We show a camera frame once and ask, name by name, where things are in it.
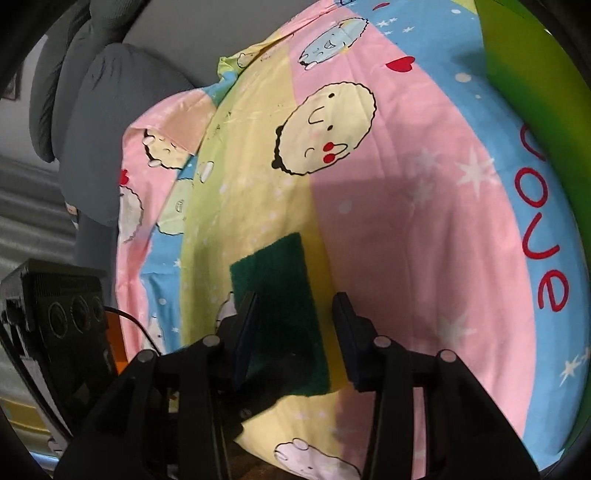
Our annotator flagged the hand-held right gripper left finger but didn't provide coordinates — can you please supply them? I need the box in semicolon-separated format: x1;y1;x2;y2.
55;291;259;480

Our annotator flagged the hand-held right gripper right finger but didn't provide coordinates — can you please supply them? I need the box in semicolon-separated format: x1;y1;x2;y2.
332;292;541;480

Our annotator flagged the green and yellow scrub sponge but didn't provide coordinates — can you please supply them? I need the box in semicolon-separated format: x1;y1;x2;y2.
230;232;331;398

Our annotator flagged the green box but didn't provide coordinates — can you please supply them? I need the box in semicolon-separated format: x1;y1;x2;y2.
475;0;591;259

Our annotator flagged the cartoon printed blanket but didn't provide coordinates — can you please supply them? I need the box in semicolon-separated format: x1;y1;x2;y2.
115;0;591;480

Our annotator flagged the grey ribbed cushion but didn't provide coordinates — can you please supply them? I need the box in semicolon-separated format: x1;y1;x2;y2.
28;0;109;163
60;44;199;227

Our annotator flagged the grey sofa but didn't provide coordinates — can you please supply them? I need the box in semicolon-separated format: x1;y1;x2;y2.
124;0;333;88

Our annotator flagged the black cable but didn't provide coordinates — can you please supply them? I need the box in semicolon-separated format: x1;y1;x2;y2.
104;305;162;356

